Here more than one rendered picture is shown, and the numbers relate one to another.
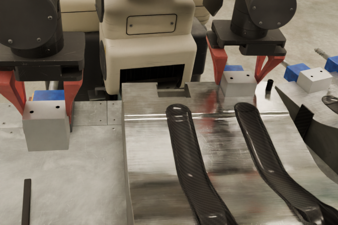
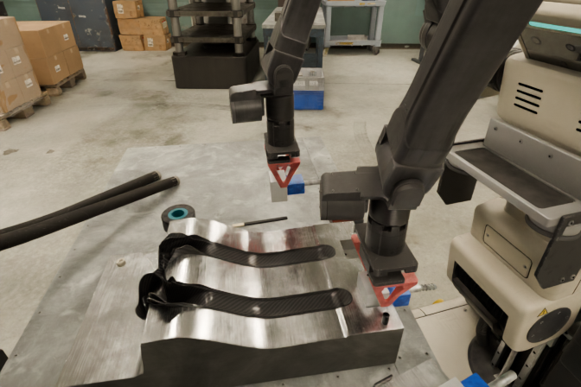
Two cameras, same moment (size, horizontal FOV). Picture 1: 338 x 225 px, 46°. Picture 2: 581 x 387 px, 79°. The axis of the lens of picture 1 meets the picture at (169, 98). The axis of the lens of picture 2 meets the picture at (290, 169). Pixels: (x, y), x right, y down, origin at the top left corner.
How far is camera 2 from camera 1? 0.69 m
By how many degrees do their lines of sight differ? 75
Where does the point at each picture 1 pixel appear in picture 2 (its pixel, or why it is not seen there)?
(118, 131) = not seen: hidden behind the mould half
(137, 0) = (508, 218)
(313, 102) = not seen: outside the picture
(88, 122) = not seen: hidden behind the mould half
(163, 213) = (213, 231)
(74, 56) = (271, 150)
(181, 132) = (305, 256)
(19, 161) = (301, 212)
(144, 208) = (220, 226)
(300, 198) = (222, 306)
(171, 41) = (509, 282)
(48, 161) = (303, 223)
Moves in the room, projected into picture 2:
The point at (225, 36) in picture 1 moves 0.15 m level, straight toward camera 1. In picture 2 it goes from (360, 226) to (270, 216)
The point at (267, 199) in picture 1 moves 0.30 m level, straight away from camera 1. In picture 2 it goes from (220, 282) to (411, 357)
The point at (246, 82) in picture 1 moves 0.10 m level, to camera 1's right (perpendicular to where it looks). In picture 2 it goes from (365, 285) to (375, 343)
